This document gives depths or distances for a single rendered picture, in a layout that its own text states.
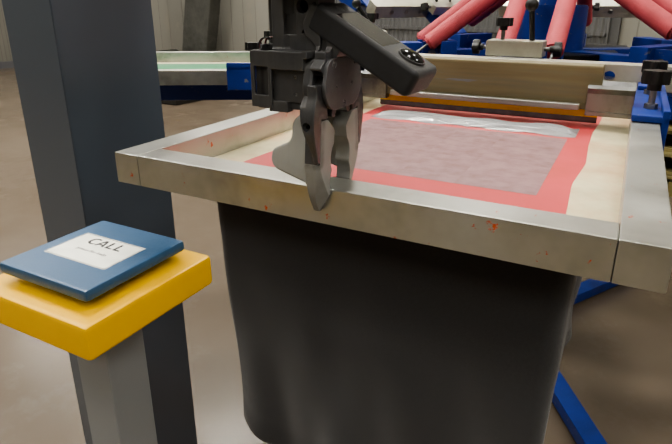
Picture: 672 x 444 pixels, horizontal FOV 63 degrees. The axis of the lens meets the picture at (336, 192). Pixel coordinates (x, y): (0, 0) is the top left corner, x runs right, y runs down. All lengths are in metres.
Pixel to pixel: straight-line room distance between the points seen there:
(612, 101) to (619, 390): 1.21
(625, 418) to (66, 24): 1.75
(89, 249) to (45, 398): 1.55
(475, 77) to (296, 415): 0.66
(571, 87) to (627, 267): 0.60
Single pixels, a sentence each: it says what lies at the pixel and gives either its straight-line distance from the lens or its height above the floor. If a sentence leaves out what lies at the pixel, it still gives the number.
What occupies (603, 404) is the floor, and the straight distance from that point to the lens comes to 1.97.
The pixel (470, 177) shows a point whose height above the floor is 0.96.
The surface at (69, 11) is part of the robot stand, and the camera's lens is 1.01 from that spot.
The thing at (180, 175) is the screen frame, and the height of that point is 0.98.
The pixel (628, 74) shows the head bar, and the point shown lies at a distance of 1.26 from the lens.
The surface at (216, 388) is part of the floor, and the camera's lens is 1.89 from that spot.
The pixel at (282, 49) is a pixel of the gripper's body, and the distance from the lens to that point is 0.52.
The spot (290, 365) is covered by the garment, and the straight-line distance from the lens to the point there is 0.80.
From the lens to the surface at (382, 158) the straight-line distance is 0.76.
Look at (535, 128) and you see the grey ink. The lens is 0.97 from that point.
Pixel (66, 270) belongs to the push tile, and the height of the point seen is 0.97.
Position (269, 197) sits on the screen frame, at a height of 0.97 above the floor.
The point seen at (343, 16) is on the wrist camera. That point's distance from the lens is 0.50.
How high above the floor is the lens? 1.16
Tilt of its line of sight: 19 degrees down
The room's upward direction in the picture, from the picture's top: straight up
